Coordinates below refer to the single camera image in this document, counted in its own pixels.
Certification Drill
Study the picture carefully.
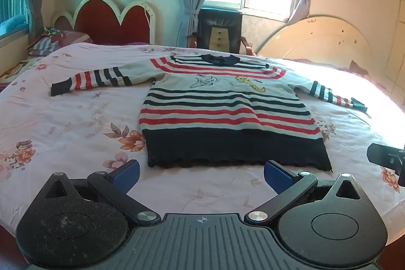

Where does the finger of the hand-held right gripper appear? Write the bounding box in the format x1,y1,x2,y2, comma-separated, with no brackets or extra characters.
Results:
367,143,405,187

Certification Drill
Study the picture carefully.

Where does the black leather armchair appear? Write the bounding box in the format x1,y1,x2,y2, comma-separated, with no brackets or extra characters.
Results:
190,8,256,56

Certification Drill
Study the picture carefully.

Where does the floral pink bed sheet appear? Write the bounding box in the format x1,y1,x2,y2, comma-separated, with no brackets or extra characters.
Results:
0,41,405,258

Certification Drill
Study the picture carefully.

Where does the red heart-shaped headboard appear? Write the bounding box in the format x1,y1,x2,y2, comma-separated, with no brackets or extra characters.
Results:
52,0,157,45

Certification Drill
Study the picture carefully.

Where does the round cream board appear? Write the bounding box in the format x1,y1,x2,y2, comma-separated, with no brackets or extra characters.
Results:
255,14,385,74

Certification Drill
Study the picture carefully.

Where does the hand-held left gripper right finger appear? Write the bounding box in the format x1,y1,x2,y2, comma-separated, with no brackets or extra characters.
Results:
248,160,363,224

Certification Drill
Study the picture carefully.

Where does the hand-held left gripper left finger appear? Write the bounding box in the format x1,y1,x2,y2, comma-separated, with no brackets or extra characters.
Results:
41,159,162,225

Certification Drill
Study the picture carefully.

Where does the striped knit sweater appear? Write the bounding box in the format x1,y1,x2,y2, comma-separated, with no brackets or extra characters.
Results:
51,54,368,172

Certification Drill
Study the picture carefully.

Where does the small beige drawer chest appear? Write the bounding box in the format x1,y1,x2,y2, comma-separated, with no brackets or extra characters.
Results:
210,26,231,51

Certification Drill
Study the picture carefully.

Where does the striped pillow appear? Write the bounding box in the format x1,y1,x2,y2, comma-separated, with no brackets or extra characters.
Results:
27,28,94,57

